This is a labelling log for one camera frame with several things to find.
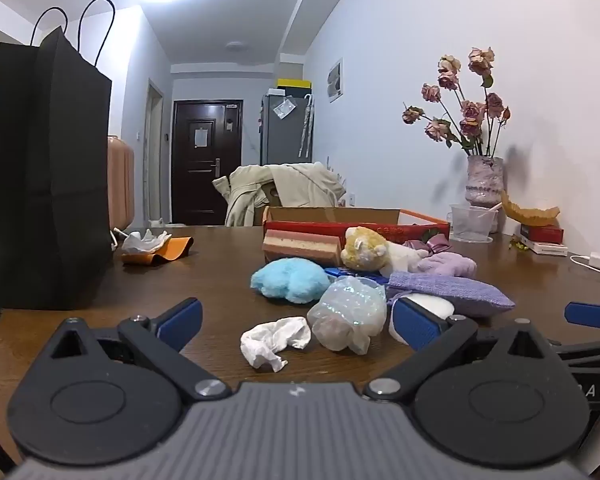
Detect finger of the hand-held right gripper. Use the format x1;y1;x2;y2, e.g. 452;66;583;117
564;302;600;332

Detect pink satin bow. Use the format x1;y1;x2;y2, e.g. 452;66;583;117
417;230;452;254

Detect grey refrigerator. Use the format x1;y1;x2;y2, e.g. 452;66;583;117
260;91;315;166

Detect blue plush toy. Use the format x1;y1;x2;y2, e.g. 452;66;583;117
250;257;333;305

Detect purple fluffy cloth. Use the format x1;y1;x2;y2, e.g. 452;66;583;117
405;240;477;279

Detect pink layered sponge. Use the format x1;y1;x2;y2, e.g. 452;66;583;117
262;229;342;266

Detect purple knitted pouch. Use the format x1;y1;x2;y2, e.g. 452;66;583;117
386;271;516;318

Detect white crumpled tissue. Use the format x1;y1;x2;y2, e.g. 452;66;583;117
240;316;312;372

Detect iridescent plastic bag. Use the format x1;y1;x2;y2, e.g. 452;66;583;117
307;276;387;355

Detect white interior door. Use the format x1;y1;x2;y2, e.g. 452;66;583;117
146;79;165;221

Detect beige coat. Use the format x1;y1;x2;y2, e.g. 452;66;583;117
212;161;347;228

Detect clear plastic cup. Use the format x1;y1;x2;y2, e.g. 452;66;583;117
450;203;501;244

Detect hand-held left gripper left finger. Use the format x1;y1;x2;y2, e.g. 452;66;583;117
50;297;232;402

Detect white crumpled cloth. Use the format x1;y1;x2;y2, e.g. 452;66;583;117
121;229;172;254

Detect pink mottled vase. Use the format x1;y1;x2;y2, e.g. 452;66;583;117
465;155;504;209

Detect wall picture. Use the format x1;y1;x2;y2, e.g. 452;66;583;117
327;57;344;103

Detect blue packet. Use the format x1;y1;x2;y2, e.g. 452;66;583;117
324;266;388;286

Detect white folded umbrella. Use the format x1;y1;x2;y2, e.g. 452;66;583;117
299;94;315;159

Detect white charger cable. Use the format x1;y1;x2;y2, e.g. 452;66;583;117
570;255;600;281

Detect orange cloth with tissue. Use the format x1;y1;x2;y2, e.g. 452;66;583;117
121;236;196;265

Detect white round sponge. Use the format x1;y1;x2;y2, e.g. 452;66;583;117
389;294;455;344

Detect dried pink roses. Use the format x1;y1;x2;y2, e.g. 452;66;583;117
401;46;512;157

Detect red cardboard box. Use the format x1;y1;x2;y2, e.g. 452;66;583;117
261;206;451;256

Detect orange scalloped paper tray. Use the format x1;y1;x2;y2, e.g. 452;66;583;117
501;190;562;227

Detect black paper bag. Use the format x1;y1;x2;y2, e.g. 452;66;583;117
0;0;113;311

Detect dark brown door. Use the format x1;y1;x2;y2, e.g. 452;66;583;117
171;100;244;226

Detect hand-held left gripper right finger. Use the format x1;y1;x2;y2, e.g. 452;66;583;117
362;296;551;404

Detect yellow and white hamster plush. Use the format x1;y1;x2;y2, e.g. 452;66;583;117
341;226;431;274

